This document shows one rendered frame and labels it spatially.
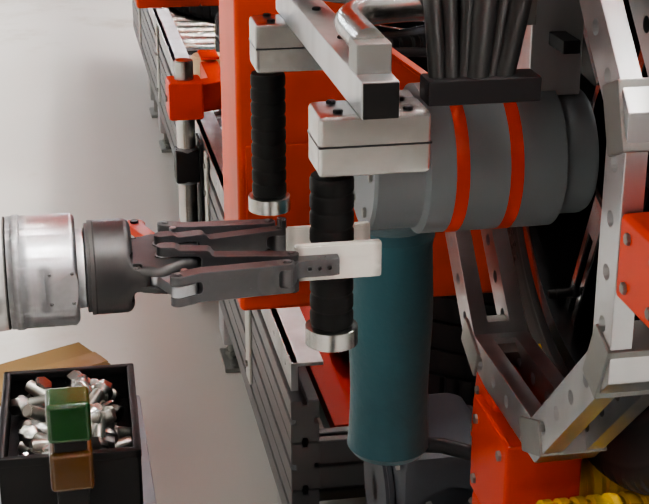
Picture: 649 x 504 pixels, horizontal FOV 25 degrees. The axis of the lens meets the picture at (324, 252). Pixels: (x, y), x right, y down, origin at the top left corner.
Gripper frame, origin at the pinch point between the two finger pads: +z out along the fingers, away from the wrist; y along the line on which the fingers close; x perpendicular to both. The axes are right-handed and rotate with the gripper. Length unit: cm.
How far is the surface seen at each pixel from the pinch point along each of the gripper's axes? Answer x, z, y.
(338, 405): -56, 17, -80
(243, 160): -11, 1, -60
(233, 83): -2, 0, -62
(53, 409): -17.3, -23.5, -10.1
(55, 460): -22.5, -23.7, -10.1
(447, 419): -42, 24, -48
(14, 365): -65, -31, -123
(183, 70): -30, 5, -183
